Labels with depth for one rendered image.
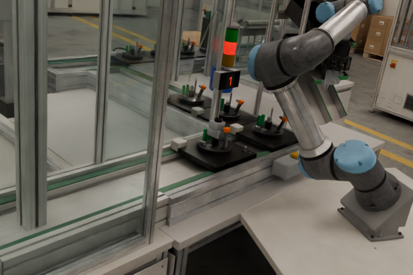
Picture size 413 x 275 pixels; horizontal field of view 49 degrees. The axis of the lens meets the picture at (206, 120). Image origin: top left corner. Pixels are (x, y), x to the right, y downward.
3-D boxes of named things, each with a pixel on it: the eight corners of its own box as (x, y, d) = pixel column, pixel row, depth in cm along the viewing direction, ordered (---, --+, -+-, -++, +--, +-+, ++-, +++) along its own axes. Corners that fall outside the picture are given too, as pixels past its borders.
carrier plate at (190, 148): (256, 158, 178) (257, 153, 177) (214, 173, 161) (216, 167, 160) (212, 137, 193) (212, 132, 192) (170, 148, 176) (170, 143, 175)
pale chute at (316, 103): (326, 124, 216) (332, 120, 213) (307, 127, 208) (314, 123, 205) (303, 72, 224) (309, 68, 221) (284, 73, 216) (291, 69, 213)
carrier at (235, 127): (303, 141, 202) (309, 115, 197) (271, 153, 185) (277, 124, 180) (260, 123, 217) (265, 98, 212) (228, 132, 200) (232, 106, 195)
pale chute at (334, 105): (340, 118, 227) (347, 115, 223) (324, 121, 219) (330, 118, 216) (318, 70, 235) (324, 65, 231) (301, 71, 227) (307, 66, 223)
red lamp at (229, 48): (237, 54, 183) (239, 42, 181) (229, 55, 179) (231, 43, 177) (228, 51, 186) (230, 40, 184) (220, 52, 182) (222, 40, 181)
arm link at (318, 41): (306, 40, 122) (378, -20, 151) (275, 47, 131) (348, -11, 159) (320, 78, 126) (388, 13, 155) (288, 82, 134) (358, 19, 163)
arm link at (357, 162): (379, 192, 143) (361, 166, 137) (341, 189, 153) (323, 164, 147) (389, 161, 149) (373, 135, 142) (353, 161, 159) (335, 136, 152)
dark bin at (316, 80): (331, 83, 210) (340, 70, 206) (313, 85, 203) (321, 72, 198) (296, 45, 225) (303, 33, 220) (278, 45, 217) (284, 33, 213)
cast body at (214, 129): (225, 137, 174) (228, 120, 172) (218, 139, 171) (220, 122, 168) (210, 130, 179) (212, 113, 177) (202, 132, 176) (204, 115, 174)
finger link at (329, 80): (331, 94, 177) (336, 72, 174) (318, 90, 181) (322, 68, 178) (335, 93, 179) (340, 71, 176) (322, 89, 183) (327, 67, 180)
